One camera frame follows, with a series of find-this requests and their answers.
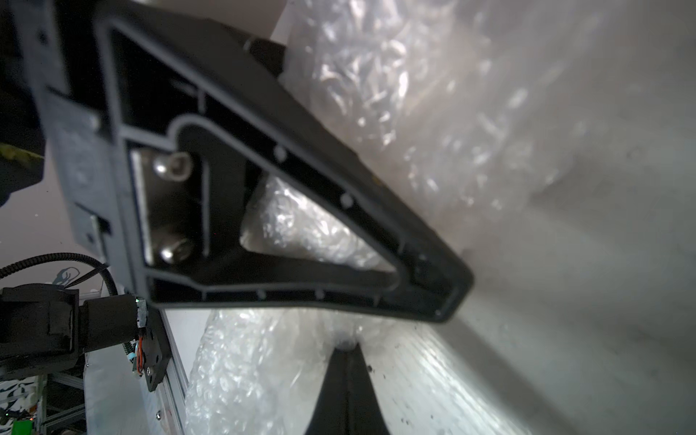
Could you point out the clear bubble wrap sheet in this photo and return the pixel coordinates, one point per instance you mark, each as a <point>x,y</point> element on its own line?
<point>551,144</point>

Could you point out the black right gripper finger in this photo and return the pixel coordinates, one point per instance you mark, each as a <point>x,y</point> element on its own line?
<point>347,402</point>

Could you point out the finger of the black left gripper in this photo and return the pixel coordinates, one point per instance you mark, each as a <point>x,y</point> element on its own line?
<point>197,120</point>

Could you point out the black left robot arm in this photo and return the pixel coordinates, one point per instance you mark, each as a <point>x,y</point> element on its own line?
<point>46,328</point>

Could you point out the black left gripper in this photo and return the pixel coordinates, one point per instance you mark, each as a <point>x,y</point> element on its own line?
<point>71,78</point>

